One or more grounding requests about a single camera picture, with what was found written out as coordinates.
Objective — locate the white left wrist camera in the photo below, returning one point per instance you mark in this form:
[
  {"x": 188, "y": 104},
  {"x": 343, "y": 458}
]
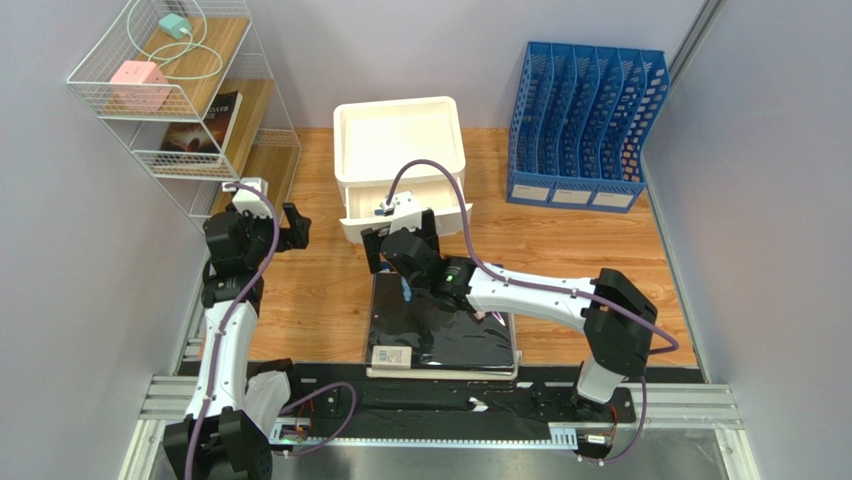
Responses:
[{"x": 248, "y": 201}]

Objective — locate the dark cover book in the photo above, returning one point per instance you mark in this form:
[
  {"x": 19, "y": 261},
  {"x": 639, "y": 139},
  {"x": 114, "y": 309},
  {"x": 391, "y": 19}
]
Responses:
[{"x": 202, "y": 144}]

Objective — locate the blue highlighter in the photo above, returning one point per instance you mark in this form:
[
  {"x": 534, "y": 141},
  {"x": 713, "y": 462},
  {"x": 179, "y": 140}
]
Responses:
[{"x": 407, "y": 294}]

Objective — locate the white three drawer organizer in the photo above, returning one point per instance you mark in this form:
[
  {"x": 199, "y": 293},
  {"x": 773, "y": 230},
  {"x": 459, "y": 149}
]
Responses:
[{"x": 374, "y": 140}]

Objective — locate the mint green charger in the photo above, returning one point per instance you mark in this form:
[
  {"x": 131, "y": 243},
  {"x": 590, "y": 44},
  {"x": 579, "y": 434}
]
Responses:
[{"x": 176, "y": 26}]

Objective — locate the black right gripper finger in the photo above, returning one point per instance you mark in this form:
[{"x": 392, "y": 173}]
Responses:
[
  {"x": 372, "y": 240},
  {"x": 428, "y": 230}
]

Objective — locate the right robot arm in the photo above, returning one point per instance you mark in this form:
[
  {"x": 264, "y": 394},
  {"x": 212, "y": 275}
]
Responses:
[{"x": 617, "y": 319}]

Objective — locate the blue file organizer rack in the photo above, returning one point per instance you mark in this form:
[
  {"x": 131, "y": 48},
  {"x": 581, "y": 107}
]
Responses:
[{"x": 581, "y": 117}]

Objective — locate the white wire shelf rack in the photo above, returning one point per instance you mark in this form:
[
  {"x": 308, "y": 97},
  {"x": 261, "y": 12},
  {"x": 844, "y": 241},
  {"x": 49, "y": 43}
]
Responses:
[{"x": 187, "y": 88}]

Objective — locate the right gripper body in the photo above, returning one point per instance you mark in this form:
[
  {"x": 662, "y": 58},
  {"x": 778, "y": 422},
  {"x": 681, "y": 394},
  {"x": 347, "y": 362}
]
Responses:
[{"x": 397, "y": 238}]

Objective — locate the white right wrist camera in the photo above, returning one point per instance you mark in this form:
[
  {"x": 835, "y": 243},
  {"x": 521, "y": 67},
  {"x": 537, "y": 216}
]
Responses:
[{"x": 402, "y": 210}]

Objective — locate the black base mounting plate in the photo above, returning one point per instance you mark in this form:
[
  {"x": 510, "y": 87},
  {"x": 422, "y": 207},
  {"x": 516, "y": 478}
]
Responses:
[{"x": 359, "y": 407}]

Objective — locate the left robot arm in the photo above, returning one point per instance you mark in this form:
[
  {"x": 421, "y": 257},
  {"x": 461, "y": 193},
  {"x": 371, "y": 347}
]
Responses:
[{"x": 224, "y": 432}]

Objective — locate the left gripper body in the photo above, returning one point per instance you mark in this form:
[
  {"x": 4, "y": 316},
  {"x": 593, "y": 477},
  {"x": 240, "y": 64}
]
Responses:
[{"x": 259, "y": 243}]

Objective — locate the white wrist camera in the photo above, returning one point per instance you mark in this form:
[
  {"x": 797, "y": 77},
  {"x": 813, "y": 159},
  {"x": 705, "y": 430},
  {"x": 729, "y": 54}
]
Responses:
[
  {"x": 402, "y": 210},
  {"x": 248, "y": 201}
]

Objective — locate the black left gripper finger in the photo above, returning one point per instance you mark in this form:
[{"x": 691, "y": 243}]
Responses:
[
  {"x": 297, "y": 234},
  {"x": 272, "y": 214}
]

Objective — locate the aluminium frame rail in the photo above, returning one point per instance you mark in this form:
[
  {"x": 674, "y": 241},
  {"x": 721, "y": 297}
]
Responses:
[{"x": 692, "y": 431}]

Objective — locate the pink cube power socket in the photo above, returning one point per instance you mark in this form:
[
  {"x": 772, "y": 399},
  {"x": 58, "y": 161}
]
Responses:
[{"x": 140, "y": 85}]

